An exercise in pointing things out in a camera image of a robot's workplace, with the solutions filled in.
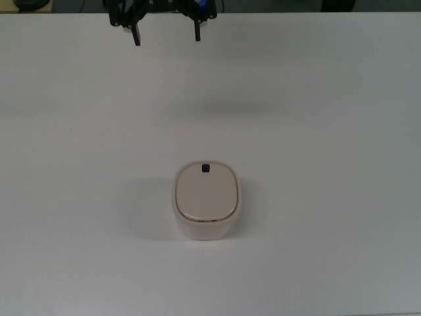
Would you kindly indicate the small white trash can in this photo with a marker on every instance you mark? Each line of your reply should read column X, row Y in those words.
column 205, row 227

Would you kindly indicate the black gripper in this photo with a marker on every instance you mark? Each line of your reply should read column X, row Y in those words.
column 162, row 5

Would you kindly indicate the black trash can latch button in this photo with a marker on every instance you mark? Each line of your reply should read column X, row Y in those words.
column 205, row 168

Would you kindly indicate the beige trash can lid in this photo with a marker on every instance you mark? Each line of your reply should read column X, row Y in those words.
column 206, row 194

